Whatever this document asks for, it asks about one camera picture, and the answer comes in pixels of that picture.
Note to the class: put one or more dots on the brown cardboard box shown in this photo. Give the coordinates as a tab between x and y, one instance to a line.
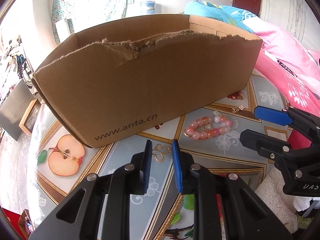
123	77

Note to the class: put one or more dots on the fruit pattern tablecloth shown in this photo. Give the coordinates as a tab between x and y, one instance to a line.
99	206

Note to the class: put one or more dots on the teal floral curtain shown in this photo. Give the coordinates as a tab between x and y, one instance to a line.
83	14

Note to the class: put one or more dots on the white glove hand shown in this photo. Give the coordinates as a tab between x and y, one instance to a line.
303	203

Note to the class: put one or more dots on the blue water jug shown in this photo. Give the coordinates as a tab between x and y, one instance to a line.
150	7

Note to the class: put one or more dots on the white fluffy towel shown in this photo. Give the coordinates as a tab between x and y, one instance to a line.
271	193

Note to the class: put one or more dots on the blue patterned quilt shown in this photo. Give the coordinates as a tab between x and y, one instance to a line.
224	13

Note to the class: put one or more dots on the white narrow cabinet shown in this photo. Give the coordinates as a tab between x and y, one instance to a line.
64	29

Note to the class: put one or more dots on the pink blanket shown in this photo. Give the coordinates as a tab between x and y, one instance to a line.
288	65

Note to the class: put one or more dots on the small wooden stool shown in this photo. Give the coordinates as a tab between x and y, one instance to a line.
27	121

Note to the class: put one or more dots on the grey flat board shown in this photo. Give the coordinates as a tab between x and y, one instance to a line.
13	109

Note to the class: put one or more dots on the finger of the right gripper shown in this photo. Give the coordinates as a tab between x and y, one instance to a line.
301	121
267	146

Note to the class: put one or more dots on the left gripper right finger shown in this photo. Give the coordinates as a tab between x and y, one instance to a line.
225	207

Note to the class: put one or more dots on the white wardrobe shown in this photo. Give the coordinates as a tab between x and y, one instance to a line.
295	17

